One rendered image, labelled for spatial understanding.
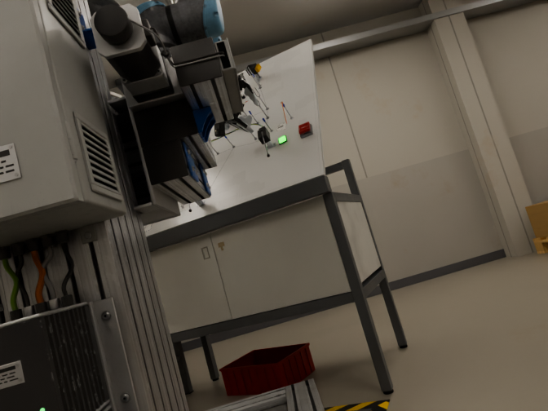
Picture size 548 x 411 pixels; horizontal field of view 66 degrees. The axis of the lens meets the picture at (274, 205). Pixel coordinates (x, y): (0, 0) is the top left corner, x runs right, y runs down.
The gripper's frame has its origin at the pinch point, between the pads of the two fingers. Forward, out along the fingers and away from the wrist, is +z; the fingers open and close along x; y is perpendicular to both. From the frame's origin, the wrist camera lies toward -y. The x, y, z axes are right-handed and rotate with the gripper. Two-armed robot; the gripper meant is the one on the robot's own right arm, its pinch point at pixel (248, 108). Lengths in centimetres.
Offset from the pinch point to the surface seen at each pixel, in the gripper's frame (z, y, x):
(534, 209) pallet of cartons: 209, 171, -136
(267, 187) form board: 30.5, -18.0, 4.1
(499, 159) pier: 175, 218, -132
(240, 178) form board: 25.2, -6.4, 16.7
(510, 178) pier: 193, 210, -134
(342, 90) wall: 59, 258, -26
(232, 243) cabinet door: 45, -23, 29
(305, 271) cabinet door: 64, -36, 2
